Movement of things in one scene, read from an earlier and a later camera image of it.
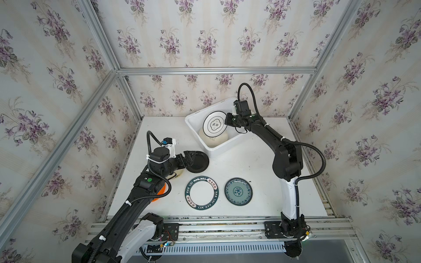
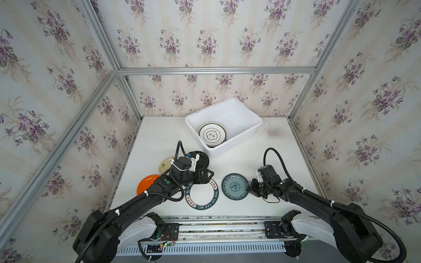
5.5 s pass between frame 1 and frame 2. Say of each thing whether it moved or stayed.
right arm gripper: moved
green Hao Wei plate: stayed
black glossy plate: stayed
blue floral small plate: moved
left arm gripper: moved
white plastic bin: stayed
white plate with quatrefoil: moved
